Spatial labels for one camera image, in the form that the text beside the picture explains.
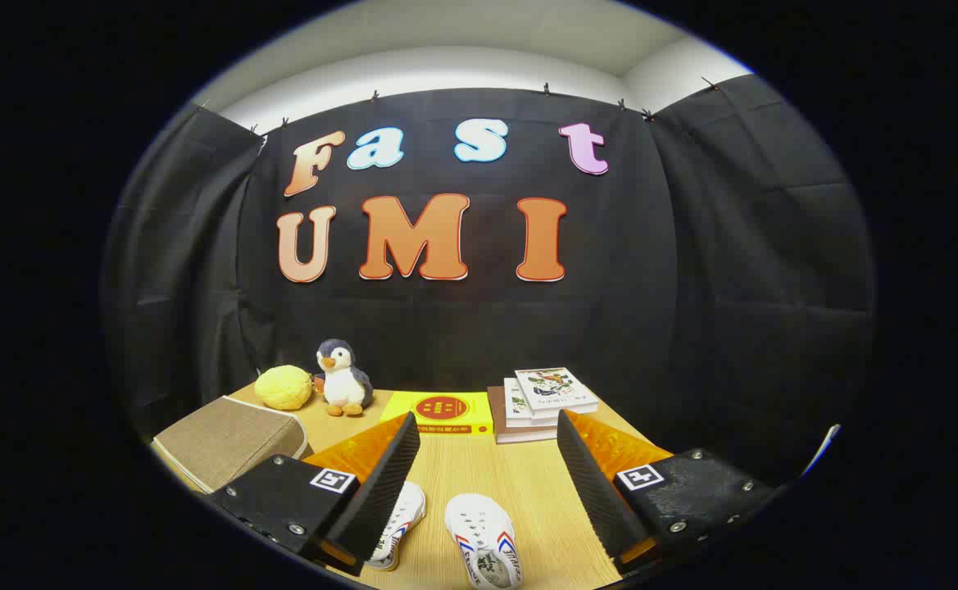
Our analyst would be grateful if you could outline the black backdrop cloth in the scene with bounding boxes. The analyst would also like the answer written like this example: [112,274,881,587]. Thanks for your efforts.
[102,74,877,484]

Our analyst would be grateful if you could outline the brown book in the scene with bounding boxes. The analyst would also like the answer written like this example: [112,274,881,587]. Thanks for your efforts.
[487,385,561,445]

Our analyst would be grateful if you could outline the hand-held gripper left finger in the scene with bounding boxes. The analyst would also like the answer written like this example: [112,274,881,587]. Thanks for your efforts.
[207,411,422,577]

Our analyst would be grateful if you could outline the penguin plush toy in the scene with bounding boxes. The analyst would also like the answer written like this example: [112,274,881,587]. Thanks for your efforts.
[315,338,375,417]

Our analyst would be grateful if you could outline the yellow round plush toy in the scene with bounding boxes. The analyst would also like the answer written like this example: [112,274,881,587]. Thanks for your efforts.
[253,365,314,411]

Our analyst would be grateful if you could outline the white illustrated cover book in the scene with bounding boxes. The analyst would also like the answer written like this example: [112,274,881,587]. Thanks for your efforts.
[515,367,600,417]

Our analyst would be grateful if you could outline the yellow book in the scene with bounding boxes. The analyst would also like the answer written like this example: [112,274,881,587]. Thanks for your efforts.
[380,390,496,436]

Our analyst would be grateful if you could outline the beige fabric storage box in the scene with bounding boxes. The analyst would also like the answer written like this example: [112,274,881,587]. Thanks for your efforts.
[151,396,310,494]

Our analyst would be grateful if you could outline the white canvas shoe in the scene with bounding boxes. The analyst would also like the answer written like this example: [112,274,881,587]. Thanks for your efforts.
[444,493,524,590]
[364,481,428,572]

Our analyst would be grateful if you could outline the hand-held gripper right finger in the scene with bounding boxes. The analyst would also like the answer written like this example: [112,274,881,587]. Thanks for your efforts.
[556,409,779,574]

